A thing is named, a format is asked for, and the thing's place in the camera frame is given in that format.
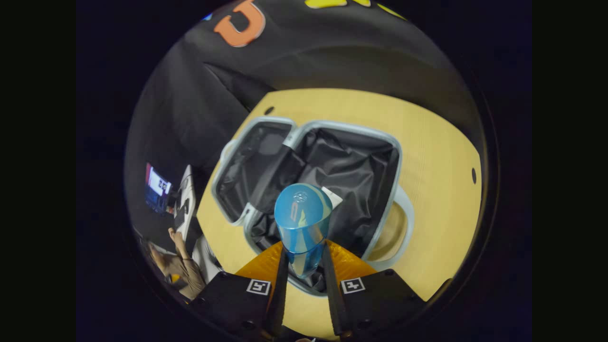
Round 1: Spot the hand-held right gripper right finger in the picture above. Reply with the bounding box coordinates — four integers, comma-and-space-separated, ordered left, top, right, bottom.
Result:
322, 239, 427, 339

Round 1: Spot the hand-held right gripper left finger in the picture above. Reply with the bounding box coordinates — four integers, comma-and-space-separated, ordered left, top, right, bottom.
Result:
191, 240, 290, 340

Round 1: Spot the blue capped bottle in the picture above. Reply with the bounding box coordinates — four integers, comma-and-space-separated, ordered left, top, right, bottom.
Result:
274, 182, 333, 280

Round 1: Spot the light blue suitcase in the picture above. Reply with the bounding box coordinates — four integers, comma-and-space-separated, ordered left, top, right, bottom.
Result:
210, 116, 415, 298

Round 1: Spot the white desk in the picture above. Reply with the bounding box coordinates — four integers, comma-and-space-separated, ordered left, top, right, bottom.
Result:
172, 164, 197, 241

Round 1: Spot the computer monitor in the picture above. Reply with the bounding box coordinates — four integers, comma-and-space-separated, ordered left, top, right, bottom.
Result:
144, 162, 173, 215

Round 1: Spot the black backdrop cloth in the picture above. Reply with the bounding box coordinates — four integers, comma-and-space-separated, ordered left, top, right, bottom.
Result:
124, 0, 487, 247

